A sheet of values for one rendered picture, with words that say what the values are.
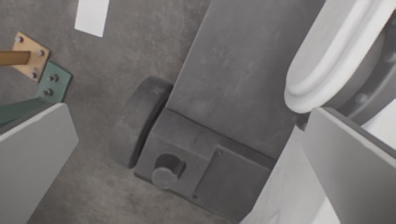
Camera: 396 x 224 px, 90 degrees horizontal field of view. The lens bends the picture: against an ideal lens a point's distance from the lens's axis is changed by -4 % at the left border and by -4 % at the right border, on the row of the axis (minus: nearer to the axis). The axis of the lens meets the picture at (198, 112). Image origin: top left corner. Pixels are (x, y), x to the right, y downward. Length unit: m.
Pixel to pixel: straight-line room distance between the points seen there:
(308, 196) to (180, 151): 0.19
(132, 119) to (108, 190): 0.40
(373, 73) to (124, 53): 0.49
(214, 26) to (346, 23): 0.19
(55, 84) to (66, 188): 0.33
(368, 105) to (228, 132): 0.22
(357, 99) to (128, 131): 0.31
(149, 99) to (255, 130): 0.19
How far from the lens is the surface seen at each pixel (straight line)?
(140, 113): 0.36
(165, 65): 0.52
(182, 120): 0.35
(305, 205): 0.22
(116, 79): 0.57
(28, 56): 0.70
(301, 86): 0.22
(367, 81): 0.21
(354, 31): 0.22
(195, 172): 0.35
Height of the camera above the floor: 0.51
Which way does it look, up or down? 74 degrees down
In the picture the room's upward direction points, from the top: 159 degrees counter-clockwise
